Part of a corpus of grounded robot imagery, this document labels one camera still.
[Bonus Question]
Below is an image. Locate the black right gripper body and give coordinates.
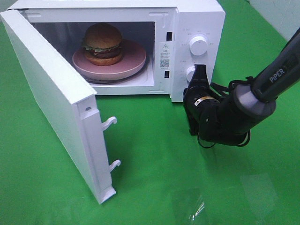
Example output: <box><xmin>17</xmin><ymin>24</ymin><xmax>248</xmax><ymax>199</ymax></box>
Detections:
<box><xmin>183</xmin><ymin>80</ymin><xmax>221</xmax><ymax>122</ymax></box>

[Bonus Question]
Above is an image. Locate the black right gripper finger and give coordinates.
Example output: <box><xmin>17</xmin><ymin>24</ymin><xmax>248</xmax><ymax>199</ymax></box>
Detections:
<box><xmin>190</xmin><ymin>64</ymin><xmax>209</xmax><ymax>86</ymax></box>
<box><xmin>187</xmin><ymin>113</ymin><xmax>199</xmax><ymax>135</ymax></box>

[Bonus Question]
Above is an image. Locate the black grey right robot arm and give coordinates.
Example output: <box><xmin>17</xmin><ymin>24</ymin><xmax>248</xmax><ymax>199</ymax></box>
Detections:
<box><xmin>183</xmin><ymin>31</ymin><xmax>300</xmax><ymax>147</ymax></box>

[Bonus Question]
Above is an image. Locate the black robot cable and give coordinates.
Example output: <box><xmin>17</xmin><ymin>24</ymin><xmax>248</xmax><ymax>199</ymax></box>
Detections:
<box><xmin>196</xmin><ymin>82</ymin><xmax>251</xmax><ymax>149</ymax></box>

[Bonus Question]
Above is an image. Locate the burger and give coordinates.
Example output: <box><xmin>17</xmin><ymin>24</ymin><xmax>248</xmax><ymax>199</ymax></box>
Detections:
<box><xmin>82</xmin><ymin>22</ymin><xmax>122</xmax><ymax>66</ymax></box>

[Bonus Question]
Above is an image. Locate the glass microwave turntable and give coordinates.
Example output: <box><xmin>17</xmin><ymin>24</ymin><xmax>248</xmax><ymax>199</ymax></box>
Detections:
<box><xmin>82</xmin><ymin>57</ymin><xmax>148</xmax><ymax>85</ymax></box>

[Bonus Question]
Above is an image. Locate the white warning label sticker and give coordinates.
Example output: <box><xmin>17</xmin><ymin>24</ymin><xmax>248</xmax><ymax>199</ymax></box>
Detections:
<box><xmin>159</xmin><ymin>42</ymin><xmax>173</xmax><ymax>69</ymax></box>

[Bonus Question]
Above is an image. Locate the white microwave door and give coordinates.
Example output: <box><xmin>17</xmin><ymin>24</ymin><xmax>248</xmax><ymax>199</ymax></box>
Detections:
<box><xmin>0</xmin><ymin>10</ymin><xmax>120</xmax><ymax>203</ymax></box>

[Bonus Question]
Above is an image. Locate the pink plate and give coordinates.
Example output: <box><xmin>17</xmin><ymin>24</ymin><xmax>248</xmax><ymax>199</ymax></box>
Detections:
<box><xmin>72</xmin><ymin>39</ymin><xmax>147</xmax><ymax>82</ymax></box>

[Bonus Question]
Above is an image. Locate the white microwave knob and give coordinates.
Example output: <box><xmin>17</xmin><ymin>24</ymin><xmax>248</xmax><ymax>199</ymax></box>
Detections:
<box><xmin>186</xmin><ymin>66</ymin><xmax>195</xmax><ymax>83</ymax></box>
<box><xmin>189</xmin><ymin>34</ymin><xmax>208</xmax><ymax>56</ymax></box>

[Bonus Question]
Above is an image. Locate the white microwave oven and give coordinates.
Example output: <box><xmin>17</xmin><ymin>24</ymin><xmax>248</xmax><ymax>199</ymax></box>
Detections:
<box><xmin>7</xmin><ymin>0</ymin><xmax>225</xmax><ymax>102</ymax></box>

